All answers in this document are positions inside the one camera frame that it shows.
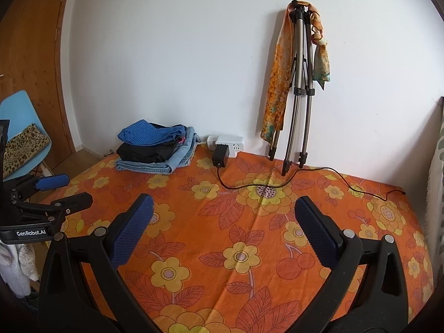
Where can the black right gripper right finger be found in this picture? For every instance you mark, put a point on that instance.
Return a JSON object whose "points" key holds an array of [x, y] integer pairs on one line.
{"points": [[365, 290]]}

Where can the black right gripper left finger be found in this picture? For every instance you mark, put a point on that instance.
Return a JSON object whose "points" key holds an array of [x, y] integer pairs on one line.
{"points": [[66, 303]]}

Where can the blue striped pants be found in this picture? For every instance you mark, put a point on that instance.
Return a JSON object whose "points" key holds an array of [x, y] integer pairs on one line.
{"points": [[144, 134]]}

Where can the white gloved left hand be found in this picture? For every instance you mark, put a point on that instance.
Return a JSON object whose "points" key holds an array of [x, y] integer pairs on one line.
{"points": [[18, 267]]}

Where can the leopard print cushion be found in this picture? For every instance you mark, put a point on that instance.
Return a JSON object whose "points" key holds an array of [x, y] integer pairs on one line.
{"points": [[22, 148]]}

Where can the light blue chair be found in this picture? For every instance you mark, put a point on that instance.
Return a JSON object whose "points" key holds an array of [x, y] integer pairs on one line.
{"points": [[18, 109]]}

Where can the black folded garment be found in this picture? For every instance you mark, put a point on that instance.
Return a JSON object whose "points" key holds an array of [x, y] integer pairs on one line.
{"points": [[150, 154]]}

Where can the orange floral bed sheet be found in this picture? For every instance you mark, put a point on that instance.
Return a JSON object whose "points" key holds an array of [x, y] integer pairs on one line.
{"points": [[223, 251]]}

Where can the light blue folded jeans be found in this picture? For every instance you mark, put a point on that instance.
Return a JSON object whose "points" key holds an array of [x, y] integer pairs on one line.
{"points": [[181, 158]]}

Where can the wooden door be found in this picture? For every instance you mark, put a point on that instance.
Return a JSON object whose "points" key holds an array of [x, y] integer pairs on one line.
{"points": [[30, 61]]}

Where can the black power adapter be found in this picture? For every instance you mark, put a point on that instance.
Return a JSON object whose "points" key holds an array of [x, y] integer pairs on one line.
{"points": [[220, 155]]}

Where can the orange floral scarf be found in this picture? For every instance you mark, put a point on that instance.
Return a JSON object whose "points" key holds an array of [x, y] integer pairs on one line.
{"points": [[280, 77]]}

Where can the white power strip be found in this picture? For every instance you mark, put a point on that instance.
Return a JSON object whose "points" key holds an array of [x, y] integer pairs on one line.
{"points": [[235, 143]]}

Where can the silver black tripod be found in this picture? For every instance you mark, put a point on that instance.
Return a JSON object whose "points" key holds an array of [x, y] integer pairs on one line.
{"points": [[301, 86]]}

